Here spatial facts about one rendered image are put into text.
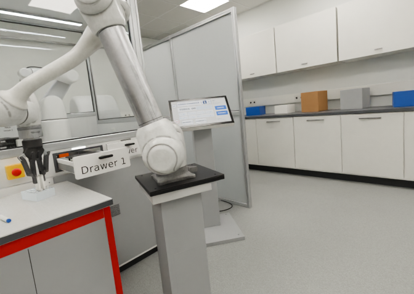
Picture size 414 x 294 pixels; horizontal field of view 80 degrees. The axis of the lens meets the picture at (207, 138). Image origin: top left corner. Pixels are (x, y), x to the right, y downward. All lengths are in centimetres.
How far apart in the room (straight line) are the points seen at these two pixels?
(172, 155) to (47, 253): 58
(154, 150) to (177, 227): 45
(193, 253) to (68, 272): 52
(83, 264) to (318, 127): 309
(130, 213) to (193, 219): 80
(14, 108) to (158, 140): 56
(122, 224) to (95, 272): 73
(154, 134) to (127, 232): 116
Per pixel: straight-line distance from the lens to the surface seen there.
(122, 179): 185
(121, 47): 100
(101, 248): 122
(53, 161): 168
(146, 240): 208
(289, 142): 378
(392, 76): 410
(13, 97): 117
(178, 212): 119
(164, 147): 89
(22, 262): 113
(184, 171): 118
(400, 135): 341
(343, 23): 393
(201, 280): 139
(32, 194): 139
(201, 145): 213
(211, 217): 232
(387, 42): 378
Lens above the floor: 110
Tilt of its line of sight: 7 degrees down
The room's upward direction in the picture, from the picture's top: 6 degrees counter-clockwise
